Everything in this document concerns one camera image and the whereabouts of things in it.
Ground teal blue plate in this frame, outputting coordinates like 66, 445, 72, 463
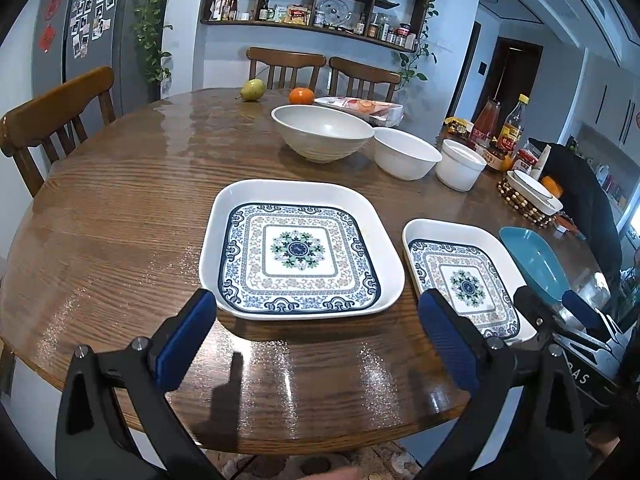
499, 226, 570, 307

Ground small blue patterned square plate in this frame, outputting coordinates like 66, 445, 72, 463
402, 219, 537, 344

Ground small white ramekin bowl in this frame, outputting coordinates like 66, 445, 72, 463
435, 139, 486, 192

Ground medium white bowl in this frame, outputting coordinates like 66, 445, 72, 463
373, 127, 442, 181

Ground large blue patterned square plate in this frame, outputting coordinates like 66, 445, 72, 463
198, 179, 405, 322

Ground large white ribbed bowl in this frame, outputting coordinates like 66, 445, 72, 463
271, 104, 373, 164

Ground wooden bead trivet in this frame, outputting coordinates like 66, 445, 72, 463
497, 178, 555, 229

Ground white dish on trivet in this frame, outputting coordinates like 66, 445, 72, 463
506, 170, 564, 216

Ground dark lid sauce jar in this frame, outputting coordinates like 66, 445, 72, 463
483, 143, 506, 171

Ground vinegar bottle yellow cap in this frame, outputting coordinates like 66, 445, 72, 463
497, 94, 529, 154

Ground red sauce bottle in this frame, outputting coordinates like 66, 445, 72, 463
470, 99, 500, 148

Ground yellow snack packet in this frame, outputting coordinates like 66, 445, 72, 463
444, 117, 473, 141

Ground white bread bag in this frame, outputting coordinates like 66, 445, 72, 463
314, 96, 404, 128

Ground green plant right of shelf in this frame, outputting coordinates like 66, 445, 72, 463
398, 0, 439, 89

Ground wooden chair back right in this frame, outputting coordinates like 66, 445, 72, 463
329, 56, 401, 102

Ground wooden chair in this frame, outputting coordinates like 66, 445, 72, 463
246, 47, 326, 91
329, 56, 401, 102
1, 66, 116, 196

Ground orange fruit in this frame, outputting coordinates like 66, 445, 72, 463
288, 87, 316, 105

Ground wooden chair back left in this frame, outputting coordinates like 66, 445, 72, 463
246, 47, 326, 91

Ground green pear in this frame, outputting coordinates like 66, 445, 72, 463
240, 78, 267, 102

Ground grey refrigerator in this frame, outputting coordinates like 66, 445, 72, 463
32, 0, 160, 117

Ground hanging green vine plant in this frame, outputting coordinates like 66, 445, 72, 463
134, 0, 172, 87

